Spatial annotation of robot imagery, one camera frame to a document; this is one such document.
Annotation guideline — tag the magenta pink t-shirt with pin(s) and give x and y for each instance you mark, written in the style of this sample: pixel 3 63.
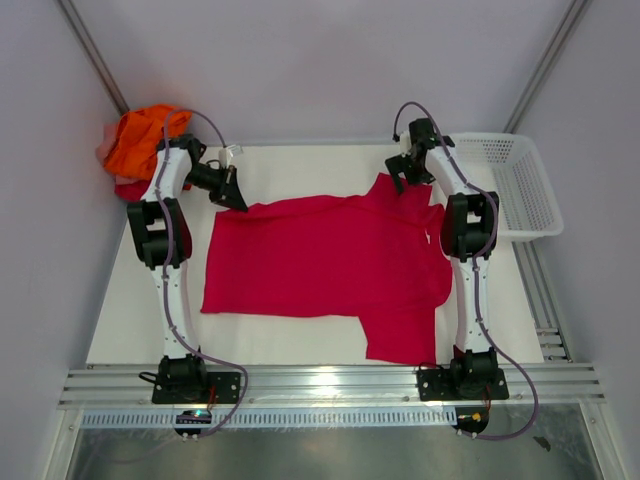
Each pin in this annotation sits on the magenta pink t-shirt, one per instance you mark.
pixel 376 257

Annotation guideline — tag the orange folded t-shirt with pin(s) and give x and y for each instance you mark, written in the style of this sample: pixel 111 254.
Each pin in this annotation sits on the orange folded t-shirt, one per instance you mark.
pixel 132 153

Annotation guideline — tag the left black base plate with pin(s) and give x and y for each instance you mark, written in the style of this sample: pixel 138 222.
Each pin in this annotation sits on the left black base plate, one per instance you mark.
pixel 214 387

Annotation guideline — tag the pink t-shirt under orange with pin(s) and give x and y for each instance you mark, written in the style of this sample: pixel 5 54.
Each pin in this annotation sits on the pink t-shirt under orange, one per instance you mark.
pixel 104 145

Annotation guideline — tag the left controller board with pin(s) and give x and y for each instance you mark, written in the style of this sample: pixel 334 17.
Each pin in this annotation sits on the left controller board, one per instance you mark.
pixel 192 422

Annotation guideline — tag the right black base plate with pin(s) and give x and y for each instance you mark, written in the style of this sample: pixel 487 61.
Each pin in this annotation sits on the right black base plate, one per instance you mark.
pixel 443 385

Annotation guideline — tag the controller board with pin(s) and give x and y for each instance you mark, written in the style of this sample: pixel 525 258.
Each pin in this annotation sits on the controller board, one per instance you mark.
pixel 192 422
pixel 470 421

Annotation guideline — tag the red t-shirt at bottom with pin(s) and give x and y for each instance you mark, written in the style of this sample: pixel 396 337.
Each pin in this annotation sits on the red t-shirt at bottom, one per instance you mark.
pixel 130 190

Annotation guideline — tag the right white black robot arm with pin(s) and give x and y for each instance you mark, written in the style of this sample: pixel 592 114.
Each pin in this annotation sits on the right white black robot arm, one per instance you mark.
pixel 468 237

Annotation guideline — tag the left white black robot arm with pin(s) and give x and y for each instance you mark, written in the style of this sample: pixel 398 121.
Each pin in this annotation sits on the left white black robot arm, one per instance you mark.
pixel 163 243

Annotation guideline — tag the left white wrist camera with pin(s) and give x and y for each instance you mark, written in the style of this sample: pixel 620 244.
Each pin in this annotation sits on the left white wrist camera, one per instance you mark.
pixel 228 155

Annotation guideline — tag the left corner metal post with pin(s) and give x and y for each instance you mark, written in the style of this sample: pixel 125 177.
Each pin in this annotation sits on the left corner metal post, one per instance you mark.
pixel 90 49

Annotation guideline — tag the right corner metal post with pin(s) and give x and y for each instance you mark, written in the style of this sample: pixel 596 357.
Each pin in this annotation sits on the right corner metal post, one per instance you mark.
pixel 559 40

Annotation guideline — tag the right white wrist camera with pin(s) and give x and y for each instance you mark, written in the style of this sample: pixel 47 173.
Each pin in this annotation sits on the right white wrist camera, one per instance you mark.
pixel 404 142

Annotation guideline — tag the corner metal post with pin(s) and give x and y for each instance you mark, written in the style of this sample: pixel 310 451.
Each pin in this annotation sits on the corner metal post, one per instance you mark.
pixel 90 49
pixel 559 40

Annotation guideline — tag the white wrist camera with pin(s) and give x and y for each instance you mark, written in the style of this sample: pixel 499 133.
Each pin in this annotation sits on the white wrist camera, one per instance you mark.
pixel 228 155
pixel 404 142

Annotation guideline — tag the white perforated plastic basket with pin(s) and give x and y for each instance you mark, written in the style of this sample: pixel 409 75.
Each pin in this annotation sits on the white perforated plastic basket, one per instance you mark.
pixel 511 166

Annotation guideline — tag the right controller board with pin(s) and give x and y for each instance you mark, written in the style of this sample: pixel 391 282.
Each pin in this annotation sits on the right controller board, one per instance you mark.
pixel 470 421

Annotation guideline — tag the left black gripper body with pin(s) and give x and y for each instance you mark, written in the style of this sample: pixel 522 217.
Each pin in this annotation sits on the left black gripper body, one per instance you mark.
pixel 214 180

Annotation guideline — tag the slotted grey cable duct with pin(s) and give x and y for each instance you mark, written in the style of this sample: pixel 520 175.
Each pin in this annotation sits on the slotted grey cable duct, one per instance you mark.
pixel 267 418

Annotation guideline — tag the aluminium front rail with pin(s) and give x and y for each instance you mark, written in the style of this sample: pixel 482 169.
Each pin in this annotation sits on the aluminium front rail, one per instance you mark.
pixel 367 385

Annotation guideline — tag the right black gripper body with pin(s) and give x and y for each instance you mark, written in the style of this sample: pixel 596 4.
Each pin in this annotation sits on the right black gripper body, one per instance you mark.
pixel 417 173

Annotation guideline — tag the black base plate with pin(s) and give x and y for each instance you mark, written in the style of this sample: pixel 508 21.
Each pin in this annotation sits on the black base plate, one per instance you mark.
pixel 214 387
pixel 443 385

